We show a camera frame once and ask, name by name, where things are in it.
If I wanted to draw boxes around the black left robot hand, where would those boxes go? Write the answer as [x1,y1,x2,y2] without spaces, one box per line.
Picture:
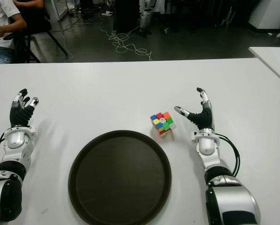
[10,88,39,128]

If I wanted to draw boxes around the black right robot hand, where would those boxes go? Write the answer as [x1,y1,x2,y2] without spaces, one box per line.
[174,87,216,131]

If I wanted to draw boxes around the multicoloured Rubik's cube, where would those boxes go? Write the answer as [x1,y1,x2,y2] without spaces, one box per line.
[150,112,177,139]

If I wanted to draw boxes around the dark brown round plate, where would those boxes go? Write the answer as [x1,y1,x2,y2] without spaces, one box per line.
[68,130,173,225]

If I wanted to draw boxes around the black chair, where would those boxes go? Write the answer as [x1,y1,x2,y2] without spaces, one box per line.
[3,16,69,64]

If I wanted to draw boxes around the white side table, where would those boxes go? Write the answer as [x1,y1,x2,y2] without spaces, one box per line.
[248,46,280,87]

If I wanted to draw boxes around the person in black shirt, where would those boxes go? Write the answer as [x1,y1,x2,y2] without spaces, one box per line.
[14,0,53,33]

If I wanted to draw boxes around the white cabinet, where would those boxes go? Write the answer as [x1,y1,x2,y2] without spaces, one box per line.
[45,0,69,21]

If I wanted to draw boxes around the silver humanoid robot legs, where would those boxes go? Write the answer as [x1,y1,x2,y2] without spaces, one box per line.
[139,0,154,38]

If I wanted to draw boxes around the white machine housing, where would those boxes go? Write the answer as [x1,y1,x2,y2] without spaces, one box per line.
[247,0,280,30]

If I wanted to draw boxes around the black cabinet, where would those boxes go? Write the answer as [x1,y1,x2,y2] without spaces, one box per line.
[113,0,140,32]

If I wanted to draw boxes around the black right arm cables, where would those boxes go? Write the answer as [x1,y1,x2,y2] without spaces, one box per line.
[216,133,241,178]

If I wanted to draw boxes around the thin white floor cable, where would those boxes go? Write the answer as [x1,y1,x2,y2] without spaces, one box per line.
[60,20,93,62]

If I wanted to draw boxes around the tangled white floor cable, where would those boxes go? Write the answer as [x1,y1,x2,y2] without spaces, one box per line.
[99,17,152,62]

